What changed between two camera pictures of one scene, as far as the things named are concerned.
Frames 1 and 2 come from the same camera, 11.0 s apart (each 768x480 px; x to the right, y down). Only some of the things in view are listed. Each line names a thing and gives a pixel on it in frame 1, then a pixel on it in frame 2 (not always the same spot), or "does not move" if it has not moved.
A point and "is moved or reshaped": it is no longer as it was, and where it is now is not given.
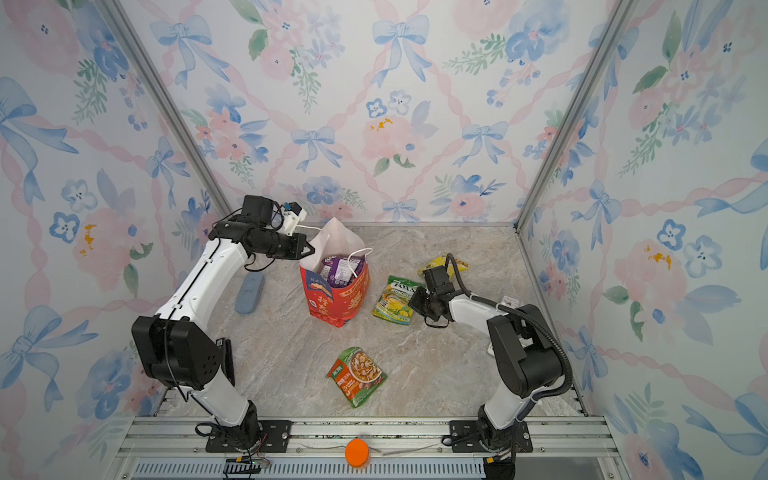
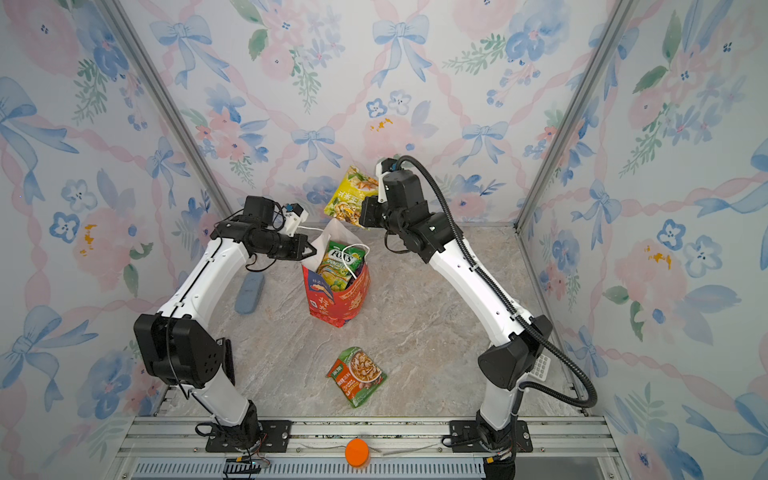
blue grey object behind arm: [249, 292] does not move
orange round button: [357, 452] does not move
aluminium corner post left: [168, 102] does not move
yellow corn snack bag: [441, 261] is moved or reshaped
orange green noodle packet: [356, 374] does not move
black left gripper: [299, 241] does not move
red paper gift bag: [332, 305] does not move
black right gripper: [416, 302] → [370, 208]
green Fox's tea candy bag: [393, 304] → [339, 264]
